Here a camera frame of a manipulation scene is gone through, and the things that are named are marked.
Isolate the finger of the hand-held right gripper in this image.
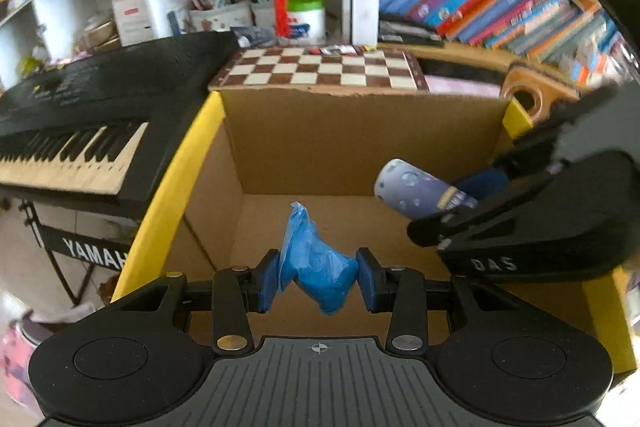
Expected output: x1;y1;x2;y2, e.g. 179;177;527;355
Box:
454;84;619;204
406;169;552;251

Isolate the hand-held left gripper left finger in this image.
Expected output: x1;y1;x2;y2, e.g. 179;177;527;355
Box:
107;248;282;356

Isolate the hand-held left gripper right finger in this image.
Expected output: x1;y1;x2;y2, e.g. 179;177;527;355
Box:
355;247;523;356

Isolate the blue plastic bag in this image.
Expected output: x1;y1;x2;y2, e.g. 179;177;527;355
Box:
277;202;360;317

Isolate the cardboard box with yellow edges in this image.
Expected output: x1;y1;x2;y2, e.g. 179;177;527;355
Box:
110;89;638;375

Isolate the wooden retro radio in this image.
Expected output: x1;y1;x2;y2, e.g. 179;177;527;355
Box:
500;63;583;126

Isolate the row of blue and red books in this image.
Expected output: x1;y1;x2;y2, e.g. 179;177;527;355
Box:
378;0;626;75

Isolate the black stapler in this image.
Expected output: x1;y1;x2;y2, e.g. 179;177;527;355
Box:
378;21;445;48

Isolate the black keyboard stand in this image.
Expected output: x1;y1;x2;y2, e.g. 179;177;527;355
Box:
20;202;133;305

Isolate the wooden chessboard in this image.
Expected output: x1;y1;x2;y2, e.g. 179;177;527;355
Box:
207;47;431;94

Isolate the white jar with green lid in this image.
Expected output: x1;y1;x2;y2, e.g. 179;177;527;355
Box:
286;0;327;40

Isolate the black electronic keyboard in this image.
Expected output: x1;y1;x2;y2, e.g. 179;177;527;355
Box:
0;31;241;220

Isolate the pink bag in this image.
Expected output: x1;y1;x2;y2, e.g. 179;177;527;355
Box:
0;314;56;410

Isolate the white pen holder with pens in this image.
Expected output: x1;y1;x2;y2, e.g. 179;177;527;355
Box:
187;0;278;34

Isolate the white box with red label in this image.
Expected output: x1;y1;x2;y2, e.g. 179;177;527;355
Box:
111;0;156;46

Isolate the brass bowl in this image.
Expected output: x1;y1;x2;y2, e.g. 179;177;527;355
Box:
82;21;122;51

